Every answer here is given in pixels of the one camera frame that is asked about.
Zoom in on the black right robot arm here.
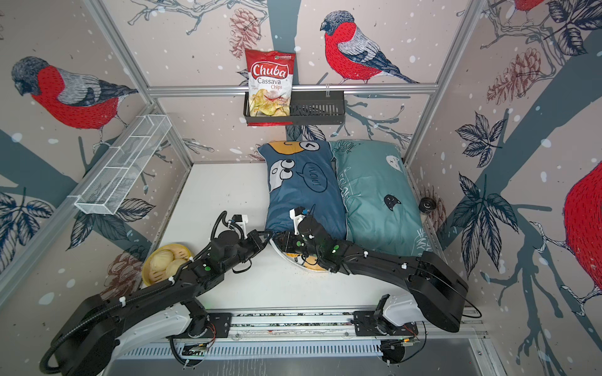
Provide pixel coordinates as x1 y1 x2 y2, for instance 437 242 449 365
275 215 468 335

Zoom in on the yellow steamer basket with dumplings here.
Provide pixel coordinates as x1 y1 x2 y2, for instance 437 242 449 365
142 244 192 287

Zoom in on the black wire shelf basket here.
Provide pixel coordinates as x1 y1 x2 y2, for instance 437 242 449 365
243 91 346 126

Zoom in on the red Chuba chips bag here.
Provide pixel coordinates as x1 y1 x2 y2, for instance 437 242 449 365
246 50 296 116

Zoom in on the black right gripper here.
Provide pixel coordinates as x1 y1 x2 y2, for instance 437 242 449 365
270 232 323 262

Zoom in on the blue cartoon pillow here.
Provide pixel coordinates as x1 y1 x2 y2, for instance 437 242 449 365
257 139 348 274

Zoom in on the white wire mesh basket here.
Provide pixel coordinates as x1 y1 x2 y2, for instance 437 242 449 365
75 114 172 215

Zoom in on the green cat pillow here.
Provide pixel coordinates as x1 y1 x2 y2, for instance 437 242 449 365
330 139 432 256

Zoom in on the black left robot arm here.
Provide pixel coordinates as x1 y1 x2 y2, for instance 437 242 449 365
39 230 274 375

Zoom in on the horizontal aluminium bar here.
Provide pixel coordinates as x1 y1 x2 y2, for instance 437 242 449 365
146 83 439 98

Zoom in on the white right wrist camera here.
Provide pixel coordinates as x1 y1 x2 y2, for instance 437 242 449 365
289 207 307 236

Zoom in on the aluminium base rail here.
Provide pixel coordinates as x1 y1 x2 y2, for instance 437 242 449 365
111 310 488 367

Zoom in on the black-capped spice jar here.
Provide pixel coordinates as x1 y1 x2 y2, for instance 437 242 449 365
419 197 437 215

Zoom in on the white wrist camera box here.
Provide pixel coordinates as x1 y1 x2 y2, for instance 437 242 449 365
232 215 249 225

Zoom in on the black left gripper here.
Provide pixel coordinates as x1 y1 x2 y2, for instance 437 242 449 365
221 229 274 275

